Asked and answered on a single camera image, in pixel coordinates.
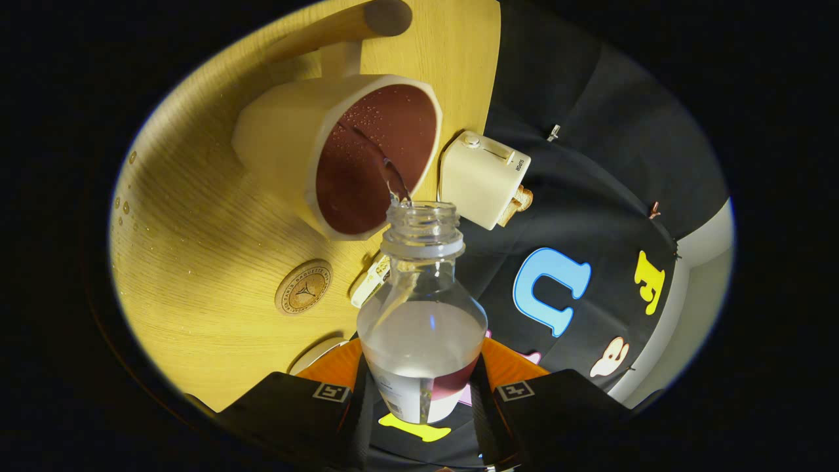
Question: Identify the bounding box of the clear juice bottle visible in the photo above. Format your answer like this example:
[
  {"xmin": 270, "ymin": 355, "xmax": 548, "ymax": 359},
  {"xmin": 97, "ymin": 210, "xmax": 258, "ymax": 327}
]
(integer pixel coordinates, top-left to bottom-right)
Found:
[{"xmin": 357, "ymin": 201, "xmax": 489, "ymax": 425}]

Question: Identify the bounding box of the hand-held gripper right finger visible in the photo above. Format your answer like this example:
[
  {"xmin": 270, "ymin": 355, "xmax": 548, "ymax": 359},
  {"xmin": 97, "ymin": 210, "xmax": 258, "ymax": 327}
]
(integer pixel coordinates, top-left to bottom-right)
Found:
[{"xmin": 469, "ymin": 337, "xmax": 633, "ymax": 469}]

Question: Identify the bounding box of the beige cup with maroon inside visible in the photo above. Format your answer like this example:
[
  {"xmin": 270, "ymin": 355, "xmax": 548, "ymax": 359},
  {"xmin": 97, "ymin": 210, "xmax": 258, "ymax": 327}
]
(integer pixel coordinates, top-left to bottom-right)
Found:
[{"xmin": 231, "ymin": 0, "xmax": 443, "ymax": 242}]

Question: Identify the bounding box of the white toaster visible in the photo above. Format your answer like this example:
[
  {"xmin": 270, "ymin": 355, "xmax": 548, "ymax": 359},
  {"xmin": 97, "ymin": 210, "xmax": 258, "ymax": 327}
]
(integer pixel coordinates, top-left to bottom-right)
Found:
[{"xmin": 439, "ymin": 130, "xmax": 532, "ymax": 231}]

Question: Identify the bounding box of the white divided snack tray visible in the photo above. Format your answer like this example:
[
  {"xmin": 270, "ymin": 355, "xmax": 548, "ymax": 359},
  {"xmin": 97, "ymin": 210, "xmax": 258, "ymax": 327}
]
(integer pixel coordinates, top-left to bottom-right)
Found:
[{"xmin": 350, "ymin": 254, "xmax": 392, "ymax": 309}]

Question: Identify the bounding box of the wooden table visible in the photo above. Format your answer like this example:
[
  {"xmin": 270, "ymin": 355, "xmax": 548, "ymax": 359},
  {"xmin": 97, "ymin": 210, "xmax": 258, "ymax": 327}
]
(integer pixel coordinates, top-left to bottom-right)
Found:
[{"xmin": 108, "ymin": 0, "xmax": 502, "ymax": 414}]

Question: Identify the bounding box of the round cork coaster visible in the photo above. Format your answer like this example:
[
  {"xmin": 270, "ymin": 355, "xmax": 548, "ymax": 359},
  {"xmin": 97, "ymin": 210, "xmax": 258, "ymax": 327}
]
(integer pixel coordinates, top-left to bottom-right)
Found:
[{"xmin": 275, "ymin": 260, "xmax": 334, "ymax": 317}]

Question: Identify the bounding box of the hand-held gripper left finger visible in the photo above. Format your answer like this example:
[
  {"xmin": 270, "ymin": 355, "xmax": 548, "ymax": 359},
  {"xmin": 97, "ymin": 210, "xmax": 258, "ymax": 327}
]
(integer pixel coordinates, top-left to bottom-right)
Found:
[{"xmin": 213, "ymin": 337, "xmax": 374, "ymax": 469}]

